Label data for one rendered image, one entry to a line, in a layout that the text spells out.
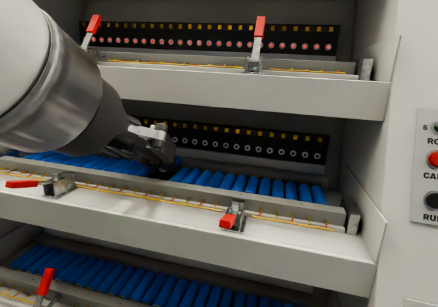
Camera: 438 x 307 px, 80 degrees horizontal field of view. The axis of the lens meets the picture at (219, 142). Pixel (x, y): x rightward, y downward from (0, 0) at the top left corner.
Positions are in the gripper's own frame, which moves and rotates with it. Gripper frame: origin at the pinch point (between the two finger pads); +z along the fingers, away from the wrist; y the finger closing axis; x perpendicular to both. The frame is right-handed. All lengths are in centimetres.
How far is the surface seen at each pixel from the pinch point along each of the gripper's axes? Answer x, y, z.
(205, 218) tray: 7.4, -9.4, -1.6
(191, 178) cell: 1.9, -4.7, 4.1
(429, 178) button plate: -0.6, -33.5, -6.1
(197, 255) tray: 12.0, -9.3, -2.3
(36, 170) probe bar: 4.6, 20.5, 0.1
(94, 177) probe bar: 4.4, 9.4, -0.1
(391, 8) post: -21.1, -29.4, -7.4
